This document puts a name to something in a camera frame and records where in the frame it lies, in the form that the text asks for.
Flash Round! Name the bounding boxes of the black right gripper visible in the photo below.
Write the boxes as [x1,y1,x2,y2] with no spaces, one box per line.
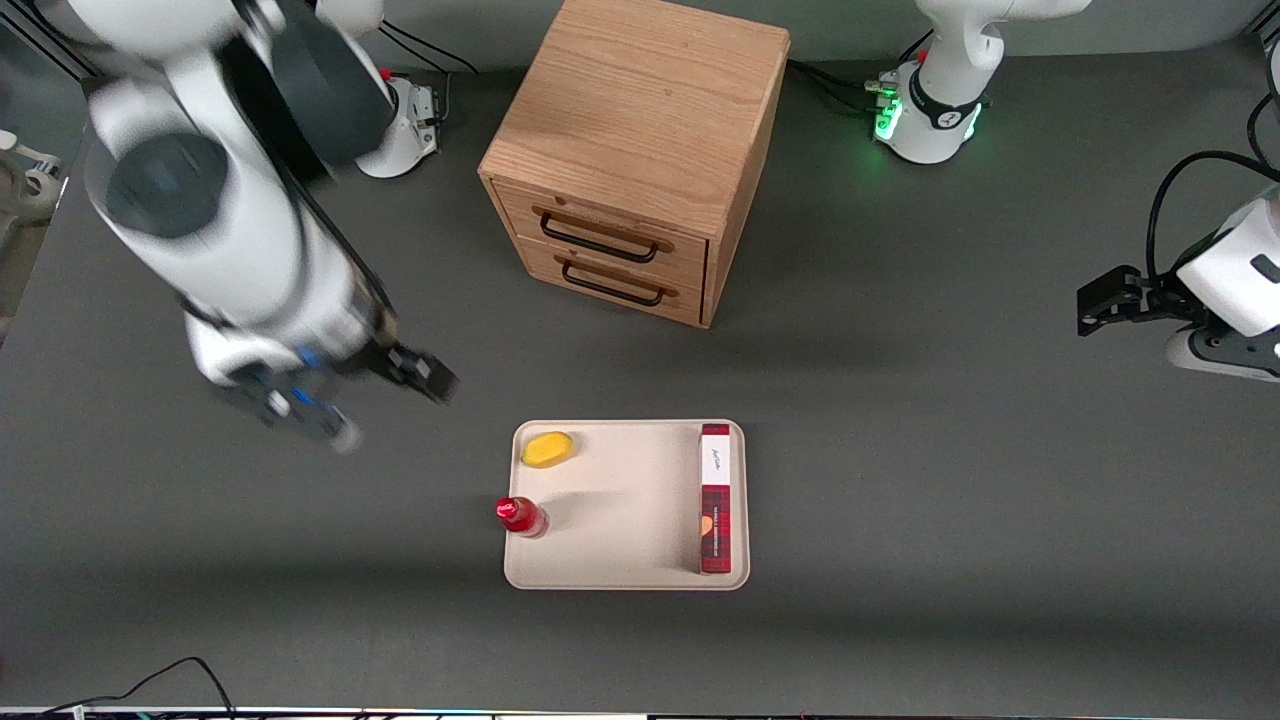
[365,335,461,406]

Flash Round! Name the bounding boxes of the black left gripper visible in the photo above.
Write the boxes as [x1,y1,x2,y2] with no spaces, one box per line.
[1076,264,1204,337]

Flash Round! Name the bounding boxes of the red coke bottle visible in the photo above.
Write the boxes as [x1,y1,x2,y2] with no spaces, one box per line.
[494,495,550,541]

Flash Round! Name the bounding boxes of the beige plastic tray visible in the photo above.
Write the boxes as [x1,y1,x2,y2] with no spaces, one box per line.
[503,418,751,592]

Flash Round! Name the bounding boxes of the yellow lemon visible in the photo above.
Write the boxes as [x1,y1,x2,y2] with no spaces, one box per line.
[520,431,576,470]

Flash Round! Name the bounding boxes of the wooden drawer front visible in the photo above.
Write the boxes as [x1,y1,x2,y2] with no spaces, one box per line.
[514,236,705,329]
[492,180,710,292]

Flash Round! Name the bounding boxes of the red plaid cardboard box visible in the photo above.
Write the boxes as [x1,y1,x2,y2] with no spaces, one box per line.
[699,423,734,576]

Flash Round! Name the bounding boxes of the wooden drawer cabinet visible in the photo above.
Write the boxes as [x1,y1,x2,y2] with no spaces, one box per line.
[477,0,792,330]

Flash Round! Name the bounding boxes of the black looped cable on left arm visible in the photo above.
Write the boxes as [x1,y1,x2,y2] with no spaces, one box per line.
[1146,150,1280,293]

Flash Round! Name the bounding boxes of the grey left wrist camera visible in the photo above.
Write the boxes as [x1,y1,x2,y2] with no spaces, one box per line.
[1164,327,1280,385]

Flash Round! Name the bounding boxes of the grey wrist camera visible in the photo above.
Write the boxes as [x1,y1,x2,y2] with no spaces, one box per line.
[213,364,364,457]
[1164,327,1280,385]

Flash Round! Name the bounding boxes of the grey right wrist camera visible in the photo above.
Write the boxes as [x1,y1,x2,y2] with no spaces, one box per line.
[213,364,364,457]

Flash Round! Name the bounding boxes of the black cable along right arm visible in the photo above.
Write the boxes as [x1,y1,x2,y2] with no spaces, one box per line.
[285,165,403,346]

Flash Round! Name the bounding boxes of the black metal drawer handle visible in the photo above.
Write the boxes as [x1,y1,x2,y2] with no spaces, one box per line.
[539,207,664,266]
[561,255,669,308]

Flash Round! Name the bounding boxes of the black cable beside left arm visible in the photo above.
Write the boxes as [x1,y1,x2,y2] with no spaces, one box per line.
[1244,40,1280,169]

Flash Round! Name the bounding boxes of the black cables at right arm base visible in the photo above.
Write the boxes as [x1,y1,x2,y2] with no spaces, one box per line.
[380,18,482,126]

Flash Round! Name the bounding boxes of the black cables at arm base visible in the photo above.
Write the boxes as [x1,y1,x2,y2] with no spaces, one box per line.
[788,30,936,116]
[380,18,482,126]

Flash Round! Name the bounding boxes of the black cables at left arm base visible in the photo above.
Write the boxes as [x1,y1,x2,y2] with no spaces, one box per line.
[788,30,936,116]

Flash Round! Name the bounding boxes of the thin black cable at table edge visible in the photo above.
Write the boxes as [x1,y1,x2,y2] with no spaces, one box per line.
[40,656,237,718]

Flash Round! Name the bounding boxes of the white plastic bracket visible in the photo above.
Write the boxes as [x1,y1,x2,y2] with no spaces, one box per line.
[0,128,67,223]

